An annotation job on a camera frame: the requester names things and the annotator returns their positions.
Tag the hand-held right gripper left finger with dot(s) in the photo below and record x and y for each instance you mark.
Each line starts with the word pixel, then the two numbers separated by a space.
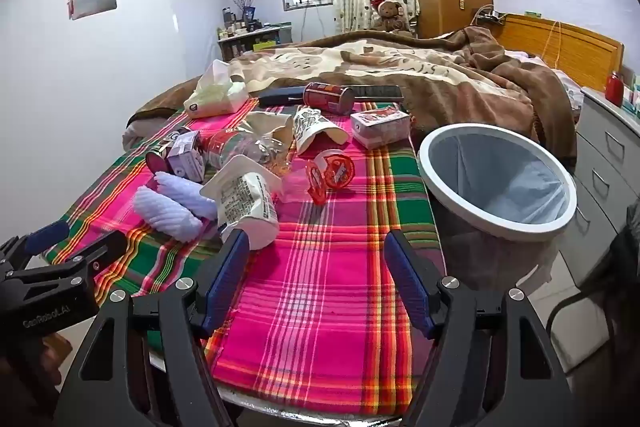
pixel 227 267

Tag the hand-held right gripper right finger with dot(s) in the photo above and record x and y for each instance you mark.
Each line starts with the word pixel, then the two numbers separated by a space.
pixel 407 272

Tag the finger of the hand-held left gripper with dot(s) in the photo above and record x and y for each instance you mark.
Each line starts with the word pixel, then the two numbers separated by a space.
pixel 45 237
pixel 95 254

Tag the white printed noodle cup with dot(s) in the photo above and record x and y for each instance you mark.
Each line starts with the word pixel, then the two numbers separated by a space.
pixel 250 207

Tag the lavender ribbed roll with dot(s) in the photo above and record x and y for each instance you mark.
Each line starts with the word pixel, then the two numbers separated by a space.
pixel 187 192
pixel 165 212

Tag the white rimmed trash bin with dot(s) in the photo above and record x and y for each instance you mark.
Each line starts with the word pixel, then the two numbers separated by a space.
pixel 500 228

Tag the small purple box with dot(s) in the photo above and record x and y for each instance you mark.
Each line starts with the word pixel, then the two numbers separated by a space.
pixel 185 159

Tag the clear bottle with red label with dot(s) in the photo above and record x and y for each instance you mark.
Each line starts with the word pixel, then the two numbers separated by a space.
pixel 225 147

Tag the clear cup with red lid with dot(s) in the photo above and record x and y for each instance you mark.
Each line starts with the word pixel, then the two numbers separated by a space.
pixel 335 169

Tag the red white carton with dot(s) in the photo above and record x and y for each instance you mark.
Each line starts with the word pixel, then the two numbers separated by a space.
pixel 380 127

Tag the beige paper bag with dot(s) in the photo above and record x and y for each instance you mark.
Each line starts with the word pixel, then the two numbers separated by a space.
pixel 270 124

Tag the printed paper cup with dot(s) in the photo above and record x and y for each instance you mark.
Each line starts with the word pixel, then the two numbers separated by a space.
pixel 312 127

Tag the large red can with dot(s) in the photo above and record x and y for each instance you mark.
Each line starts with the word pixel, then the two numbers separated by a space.
pixel 325 99

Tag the pink green plaid cloth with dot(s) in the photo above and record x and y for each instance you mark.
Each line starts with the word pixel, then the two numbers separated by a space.
pixel 325 307

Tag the cream soft tissue pack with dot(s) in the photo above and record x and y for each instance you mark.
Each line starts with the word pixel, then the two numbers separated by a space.
pixel 215 99

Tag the metal chair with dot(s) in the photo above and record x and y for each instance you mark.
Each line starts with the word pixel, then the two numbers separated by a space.
pixel 575 296

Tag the dark blue glasses case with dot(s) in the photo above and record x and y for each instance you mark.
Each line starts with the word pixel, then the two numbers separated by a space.
pixel 280 97

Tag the long black flat box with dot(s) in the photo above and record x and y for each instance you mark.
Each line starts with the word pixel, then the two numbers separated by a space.
pixel 375 93

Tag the brown patterned blanket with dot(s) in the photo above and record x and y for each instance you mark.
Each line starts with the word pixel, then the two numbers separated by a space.
pixel 450 77

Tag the dark fuzzy cloth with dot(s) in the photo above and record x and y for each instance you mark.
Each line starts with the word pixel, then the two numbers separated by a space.
pixel 622 267

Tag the cluttered white desk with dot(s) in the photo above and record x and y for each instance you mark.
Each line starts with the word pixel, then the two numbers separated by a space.
pixel 250 41

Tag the grey drawer nightstand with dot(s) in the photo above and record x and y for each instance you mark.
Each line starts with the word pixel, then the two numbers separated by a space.
pixel 600 147

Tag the brown teddy bear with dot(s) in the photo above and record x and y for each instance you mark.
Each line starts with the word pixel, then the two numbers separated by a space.
pixel 387 14

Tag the wooden headboard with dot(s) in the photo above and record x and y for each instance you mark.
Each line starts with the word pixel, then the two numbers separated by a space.
pixel 550 42

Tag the pile of small boxes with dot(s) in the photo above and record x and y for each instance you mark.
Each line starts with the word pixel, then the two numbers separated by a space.
pixel 631 97

